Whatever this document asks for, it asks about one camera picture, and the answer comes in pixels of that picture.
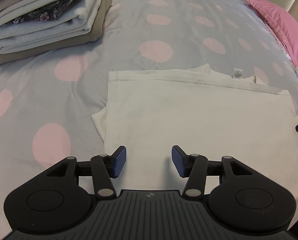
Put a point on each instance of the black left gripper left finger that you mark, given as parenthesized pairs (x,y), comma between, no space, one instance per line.
(64,195)

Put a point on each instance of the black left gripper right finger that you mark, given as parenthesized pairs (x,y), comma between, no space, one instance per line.
(236,196)

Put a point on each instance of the white long sleeve shirt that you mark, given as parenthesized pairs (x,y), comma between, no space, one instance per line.
(203,112)

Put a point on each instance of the pink pillow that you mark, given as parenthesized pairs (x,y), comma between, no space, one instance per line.
(282,24)

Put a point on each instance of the grey pink dotted bedspread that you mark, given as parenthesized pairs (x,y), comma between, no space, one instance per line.
(46,101)

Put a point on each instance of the white folded towel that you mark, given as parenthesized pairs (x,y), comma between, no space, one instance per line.
(76,21)

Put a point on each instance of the floral dark folded garment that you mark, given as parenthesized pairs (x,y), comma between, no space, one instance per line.
(49,12)

